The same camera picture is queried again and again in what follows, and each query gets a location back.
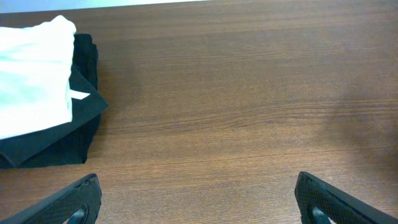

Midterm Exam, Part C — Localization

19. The white printed t-shirt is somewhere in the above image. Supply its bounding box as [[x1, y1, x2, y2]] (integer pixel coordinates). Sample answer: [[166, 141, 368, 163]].
[[1, 16, 76, 139]]

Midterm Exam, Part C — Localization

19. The black folded t-shirt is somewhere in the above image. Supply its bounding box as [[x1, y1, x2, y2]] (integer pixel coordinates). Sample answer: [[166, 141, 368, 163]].
[[1, 34, 108, 169]]

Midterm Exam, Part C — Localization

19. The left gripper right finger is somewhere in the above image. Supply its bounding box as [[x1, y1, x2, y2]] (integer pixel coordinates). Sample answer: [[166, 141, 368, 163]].
[[294, 172, 397, 224]]

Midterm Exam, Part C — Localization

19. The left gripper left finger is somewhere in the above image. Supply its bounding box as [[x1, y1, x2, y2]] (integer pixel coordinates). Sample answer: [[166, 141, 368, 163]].
[[1, 174, 102, 224]]

